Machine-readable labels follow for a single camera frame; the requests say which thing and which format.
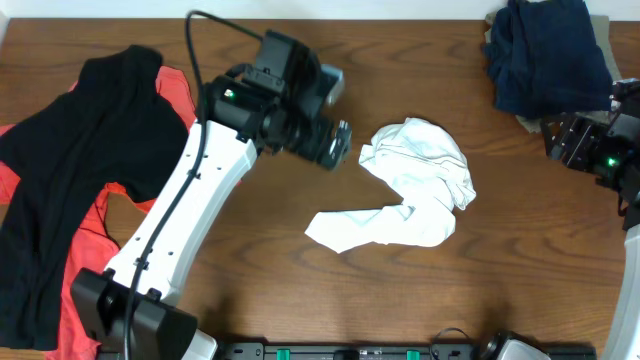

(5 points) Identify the white t-shirt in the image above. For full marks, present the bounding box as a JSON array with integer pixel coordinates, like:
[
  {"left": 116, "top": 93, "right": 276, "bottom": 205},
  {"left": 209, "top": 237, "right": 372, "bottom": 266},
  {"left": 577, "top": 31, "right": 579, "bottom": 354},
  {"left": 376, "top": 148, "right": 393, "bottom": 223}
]
[{"left": 305, "top": 118, "right": 476, "bottom": 253}]

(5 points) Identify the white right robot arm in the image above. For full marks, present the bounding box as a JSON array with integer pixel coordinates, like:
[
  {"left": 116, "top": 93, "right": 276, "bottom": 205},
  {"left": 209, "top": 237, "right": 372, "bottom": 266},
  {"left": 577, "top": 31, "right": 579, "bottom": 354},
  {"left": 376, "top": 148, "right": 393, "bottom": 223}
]
[{"left": 473, "top": 112, "right": 639, "bottom": 360}]

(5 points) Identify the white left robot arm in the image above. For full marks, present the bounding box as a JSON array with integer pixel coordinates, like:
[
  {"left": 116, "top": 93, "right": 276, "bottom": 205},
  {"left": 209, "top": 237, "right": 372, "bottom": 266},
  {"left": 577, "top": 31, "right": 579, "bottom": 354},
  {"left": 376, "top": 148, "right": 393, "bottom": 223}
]
[{"left": 71, "top": 31, "right": 352, "bottom": 359}]

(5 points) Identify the dark navy folded garment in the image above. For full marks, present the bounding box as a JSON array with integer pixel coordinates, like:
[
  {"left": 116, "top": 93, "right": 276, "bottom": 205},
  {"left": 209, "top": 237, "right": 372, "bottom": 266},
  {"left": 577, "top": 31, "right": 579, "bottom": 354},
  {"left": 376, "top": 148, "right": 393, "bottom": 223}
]
[{"left": 483, "top": 0, "right": 613, "bottom": 119}]

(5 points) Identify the grey-beige folded garment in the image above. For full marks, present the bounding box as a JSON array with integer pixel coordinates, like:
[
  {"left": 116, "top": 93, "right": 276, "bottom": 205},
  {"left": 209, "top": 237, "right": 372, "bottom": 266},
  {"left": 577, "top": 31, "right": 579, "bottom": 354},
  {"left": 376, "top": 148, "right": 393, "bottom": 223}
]
[{"left": 483, "top": 10, "right": 626, "bottom": 134}]

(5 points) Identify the black t-shirt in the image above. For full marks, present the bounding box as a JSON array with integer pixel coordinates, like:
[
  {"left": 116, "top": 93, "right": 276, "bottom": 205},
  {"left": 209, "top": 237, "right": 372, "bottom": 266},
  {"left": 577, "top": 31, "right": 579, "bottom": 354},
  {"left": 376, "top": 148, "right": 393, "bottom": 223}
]
[{"left": 1, "top": 45, "right": 188, "bottom": 351}]

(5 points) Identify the red-orange t-shirt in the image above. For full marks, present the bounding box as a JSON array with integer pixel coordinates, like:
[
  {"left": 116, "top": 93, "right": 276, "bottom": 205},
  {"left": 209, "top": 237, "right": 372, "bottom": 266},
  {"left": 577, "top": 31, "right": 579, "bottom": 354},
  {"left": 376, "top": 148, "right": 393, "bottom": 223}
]
[{"left": 0, "top": 64, "right": 241, "bottom": 360}]

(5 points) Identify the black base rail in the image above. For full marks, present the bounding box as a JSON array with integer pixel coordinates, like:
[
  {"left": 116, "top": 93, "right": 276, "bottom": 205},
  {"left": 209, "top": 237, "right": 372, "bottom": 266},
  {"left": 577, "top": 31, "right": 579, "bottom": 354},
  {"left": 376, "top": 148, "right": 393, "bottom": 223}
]
[{"left": 94, "top": 327, "right": 599, "bottom": 360}]

